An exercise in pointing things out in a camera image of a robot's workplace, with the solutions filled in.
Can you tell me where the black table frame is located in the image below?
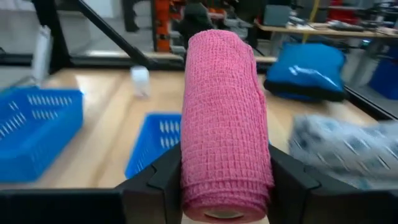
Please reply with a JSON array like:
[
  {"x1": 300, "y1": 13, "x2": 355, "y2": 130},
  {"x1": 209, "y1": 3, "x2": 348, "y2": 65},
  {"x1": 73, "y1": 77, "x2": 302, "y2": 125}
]
[{"x1": 0, "y1": 0, "x2": 398, "y2": 121}]

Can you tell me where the patterned grey cloth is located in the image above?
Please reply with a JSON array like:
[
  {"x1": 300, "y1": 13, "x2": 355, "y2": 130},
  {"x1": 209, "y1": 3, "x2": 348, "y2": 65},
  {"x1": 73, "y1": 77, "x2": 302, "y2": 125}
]
[{"x1": 287, "y1": 113, "x2": 398, "y2": 191}]

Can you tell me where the small white bottle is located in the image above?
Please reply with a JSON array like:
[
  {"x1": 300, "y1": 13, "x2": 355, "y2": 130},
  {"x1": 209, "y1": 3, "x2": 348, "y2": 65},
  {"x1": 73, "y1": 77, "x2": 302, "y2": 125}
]
[{"x1": 129, "y1": 65, "x2": 151, "y2": 99}]

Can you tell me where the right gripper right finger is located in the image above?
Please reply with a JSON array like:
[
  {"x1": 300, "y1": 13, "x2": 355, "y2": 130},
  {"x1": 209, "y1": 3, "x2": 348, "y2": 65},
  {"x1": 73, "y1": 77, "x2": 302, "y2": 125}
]
[{"x1": 267, "y1": 144, "x2": 361, "y2": 224}]

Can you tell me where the pink bandage roll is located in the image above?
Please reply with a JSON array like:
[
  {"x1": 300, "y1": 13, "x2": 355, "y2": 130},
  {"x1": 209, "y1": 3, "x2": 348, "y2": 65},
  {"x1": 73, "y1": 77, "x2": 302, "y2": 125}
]
[{"x1": 180, "y1": 29, "x2": 275, "y2": 224}]

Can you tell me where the blue slotted plastic basket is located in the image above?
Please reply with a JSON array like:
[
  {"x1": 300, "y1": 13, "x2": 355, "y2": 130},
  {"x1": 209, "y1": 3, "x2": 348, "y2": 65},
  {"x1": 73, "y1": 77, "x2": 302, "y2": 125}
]
[
  {"x1": 0, "y1": 86, "x2": 85, "y2": 184},
  {"x1": 124, "y1": 112, "x2": 183, "y2": 180}
]

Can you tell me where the person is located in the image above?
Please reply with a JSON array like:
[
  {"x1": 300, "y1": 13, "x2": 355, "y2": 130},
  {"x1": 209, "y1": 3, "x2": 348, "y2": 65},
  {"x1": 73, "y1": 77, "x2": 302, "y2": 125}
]
[{"x1": 177, "y1": 2, "x2": 216, "y2": 49}]

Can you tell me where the long wooden desk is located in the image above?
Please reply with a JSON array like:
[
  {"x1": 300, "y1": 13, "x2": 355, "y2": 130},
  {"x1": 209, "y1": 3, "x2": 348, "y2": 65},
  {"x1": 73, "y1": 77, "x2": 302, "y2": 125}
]
[{"x1": 254, "y1": 21, "x2": 398, "y2": 40}]

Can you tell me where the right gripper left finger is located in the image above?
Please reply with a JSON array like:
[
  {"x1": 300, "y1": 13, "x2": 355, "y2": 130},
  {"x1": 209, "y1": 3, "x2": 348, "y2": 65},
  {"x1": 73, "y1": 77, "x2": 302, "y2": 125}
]
[{"x1": 116, "y1": 142, "x2": 183, "y2": 224}]

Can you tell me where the orange rack post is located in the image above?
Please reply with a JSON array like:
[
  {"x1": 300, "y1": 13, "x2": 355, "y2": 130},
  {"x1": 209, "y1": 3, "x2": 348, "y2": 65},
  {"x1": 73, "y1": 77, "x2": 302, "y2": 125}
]
[{"x1": 151, "y1": 0, "x2": 172, "y2": 53}]

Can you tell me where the blue storage bin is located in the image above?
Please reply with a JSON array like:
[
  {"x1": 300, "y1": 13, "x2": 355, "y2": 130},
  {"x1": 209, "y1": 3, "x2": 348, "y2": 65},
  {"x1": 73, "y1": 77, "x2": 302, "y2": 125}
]
[{"x1": 369, "y1": 57, "x2": 398, "y2": 101}]

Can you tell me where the blue first aid pouch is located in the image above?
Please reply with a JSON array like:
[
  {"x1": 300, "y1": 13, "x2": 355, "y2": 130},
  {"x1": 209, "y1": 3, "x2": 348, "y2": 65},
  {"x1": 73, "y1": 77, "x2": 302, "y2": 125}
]
[{"x1": 263, "y1": 42, "x2": 348, "y2": 103}]

